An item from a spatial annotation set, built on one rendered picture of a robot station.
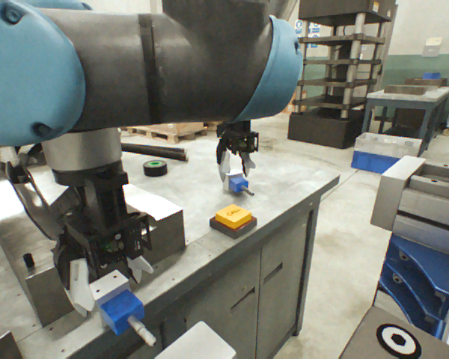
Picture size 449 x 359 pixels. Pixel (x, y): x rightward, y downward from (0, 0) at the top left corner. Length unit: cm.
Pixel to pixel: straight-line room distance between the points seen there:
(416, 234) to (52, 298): 54
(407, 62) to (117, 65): 662
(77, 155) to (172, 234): 30
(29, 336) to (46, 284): 8
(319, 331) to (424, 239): 108
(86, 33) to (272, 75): 12
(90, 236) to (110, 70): 19
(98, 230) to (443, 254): 45
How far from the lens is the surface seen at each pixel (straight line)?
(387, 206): 50
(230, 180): 79
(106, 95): 19
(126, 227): 34
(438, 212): 48
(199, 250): 58
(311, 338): 149
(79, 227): 35
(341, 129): 429
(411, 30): 677
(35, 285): 48
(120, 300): 45
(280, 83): 21
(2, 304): 60
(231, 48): 19
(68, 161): 31
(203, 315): 75
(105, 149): 31
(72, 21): 21
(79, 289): 41
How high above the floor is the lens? 115
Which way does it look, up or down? 23 degrees down
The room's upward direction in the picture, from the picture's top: straight up
